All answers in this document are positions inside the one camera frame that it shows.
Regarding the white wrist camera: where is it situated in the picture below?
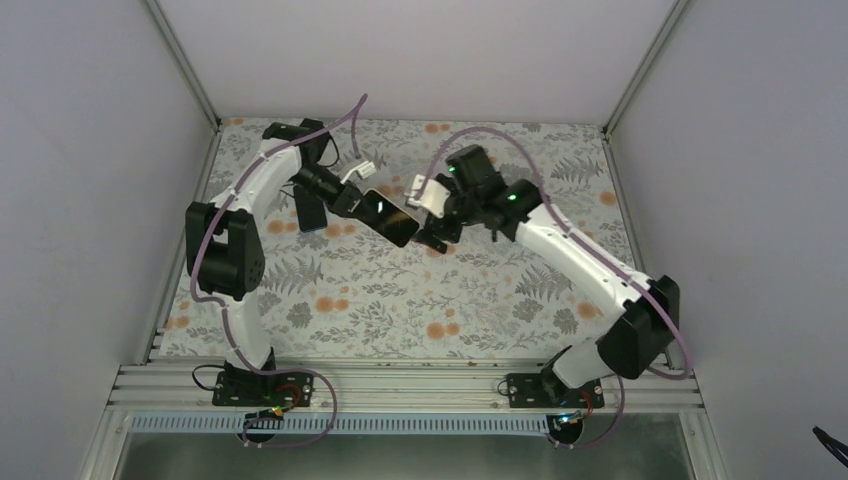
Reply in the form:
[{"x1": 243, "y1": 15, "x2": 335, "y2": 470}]
[
  {"x1": 405, "y1": 175, "x2": 451, "y2": 218},
  {"x1": 341, "y1": 161, "x2": 377, "y2": 184}
]

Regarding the aluminium rail frame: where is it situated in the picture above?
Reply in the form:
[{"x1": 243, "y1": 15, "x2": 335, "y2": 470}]
[{"x1": 107, "y1": 362, "x2": 705, "y2": 414}]

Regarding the black phone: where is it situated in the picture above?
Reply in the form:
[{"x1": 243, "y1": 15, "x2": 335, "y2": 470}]
[{"x1": 356, "y1": 189, "x2": 420, "y2": 248}]

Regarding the black cable bottom right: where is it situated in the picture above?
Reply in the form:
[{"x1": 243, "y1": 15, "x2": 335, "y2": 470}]
[{"x1": 812, "y1": 426, "x2": 848, "y2": 468}]

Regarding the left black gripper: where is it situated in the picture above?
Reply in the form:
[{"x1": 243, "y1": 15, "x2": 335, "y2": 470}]
[{"x1": 291, "y1": 163, "x2": 376, "y2": 220}]

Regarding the light blue cased phone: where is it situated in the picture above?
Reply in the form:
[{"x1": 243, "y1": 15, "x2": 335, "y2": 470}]
[{"x1": 292, "y1": 185, "x2": 328, "y2": 233}]

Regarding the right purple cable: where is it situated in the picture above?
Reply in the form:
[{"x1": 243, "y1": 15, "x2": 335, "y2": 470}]
[{"x1": 413, "y1": 127, "x2": 696, "y2": 452}]

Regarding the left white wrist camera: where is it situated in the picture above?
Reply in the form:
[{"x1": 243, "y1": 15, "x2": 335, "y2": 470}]
[{"x1": 341, "y1": 161, "x2": 377, "y2": 184}]

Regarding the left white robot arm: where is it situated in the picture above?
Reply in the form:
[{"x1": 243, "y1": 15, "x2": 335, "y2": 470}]
[{"x1": 185, "y1": 119, "x2": 376, "y2": 405}]

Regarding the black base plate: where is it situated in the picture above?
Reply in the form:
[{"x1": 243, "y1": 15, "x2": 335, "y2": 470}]
[
  {"x1": 497, "y1": 373, "x2": 605, "y2": 409},
  {"x1": 211, "y1": 370, "x2": 314, "y2": 409}
]

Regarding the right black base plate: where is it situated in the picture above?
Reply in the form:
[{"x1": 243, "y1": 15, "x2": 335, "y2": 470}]
[{"x1": 497, "y1": 373, "x2": 605, "y2": 409}]

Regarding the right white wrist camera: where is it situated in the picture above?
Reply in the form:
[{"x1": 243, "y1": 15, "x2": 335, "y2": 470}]
[{"x1": 405, "y1": 175, "x2": 451, "y2": 218}]

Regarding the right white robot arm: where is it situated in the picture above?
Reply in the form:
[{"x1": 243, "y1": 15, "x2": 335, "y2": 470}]
[{"x1": 406, "y1": 145, "x2": 680, "y2": 407}]

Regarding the white slotted cable duct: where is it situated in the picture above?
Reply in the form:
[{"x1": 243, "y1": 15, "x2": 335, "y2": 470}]
[{"x1": 128, "y1": 412, "x2": 550, "y2": 436}]

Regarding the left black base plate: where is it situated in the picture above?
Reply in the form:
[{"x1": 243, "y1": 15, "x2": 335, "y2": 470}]
[{"x1": 211, "y1": 370, "x2": 314, "y2": 409}]

